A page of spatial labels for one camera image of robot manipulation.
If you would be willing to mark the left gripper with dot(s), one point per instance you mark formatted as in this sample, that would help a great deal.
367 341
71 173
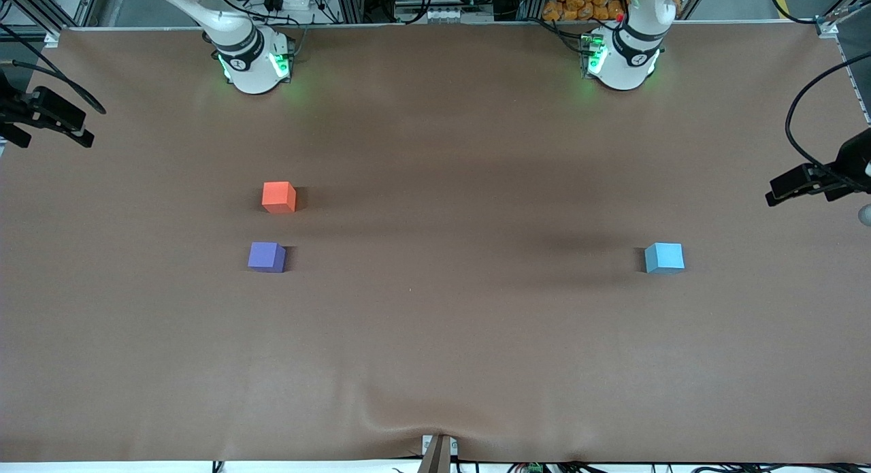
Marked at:
852 161

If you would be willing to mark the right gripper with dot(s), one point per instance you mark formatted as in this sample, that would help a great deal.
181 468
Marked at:
15 109

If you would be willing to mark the light blue foam block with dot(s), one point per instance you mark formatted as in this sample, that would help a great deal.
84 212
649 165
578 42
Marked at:
664 258

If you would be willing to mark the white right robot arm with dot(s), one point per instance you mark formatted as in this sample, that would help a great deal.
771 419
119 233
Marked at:
252 71

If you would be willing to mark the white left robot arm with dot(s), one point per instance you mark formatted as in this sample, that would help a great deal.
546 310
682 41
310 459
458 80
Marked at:
622 71

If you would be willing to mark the orange foam block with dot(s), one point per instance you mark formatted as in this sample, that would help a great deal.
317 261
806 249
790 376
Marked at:
279 197

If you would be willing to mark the purple foam block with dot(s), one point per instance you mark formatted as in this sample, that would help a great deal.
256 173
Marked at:
267 256

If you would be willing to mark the white terminal block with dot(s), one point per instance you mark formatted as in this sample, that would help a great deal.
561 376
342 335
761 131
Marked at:
435 15

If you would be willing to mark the grey side panel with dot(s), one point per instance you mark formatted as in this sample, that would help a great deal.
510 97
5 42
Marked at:
856 71

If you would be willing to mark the white power strip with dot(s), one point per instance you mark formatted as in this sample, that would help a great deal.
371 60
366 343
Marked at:
306 10

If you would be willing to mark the bag of orange objects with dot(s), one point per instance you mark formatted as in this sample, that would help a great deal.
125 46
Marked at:
578 3

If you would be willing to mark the green terminal connector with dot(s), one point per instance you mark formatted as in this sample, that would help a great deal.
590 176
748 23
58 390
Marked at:
534 468

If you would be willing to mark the brown table mat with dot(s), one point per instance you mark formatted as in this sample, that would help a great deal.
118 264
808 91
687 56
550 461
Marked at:
435 323

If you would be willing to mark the aluminium frame strut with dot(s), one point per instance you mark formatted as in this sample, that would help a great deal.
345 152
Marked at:
37 11

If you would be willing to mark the aluminium frame post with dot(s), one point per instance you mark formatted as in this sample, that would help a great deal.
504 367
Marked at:
348 3
531 0

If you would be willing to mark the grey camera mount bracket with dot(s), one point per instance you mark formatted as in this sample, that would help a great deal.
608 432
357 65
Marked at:
435 456

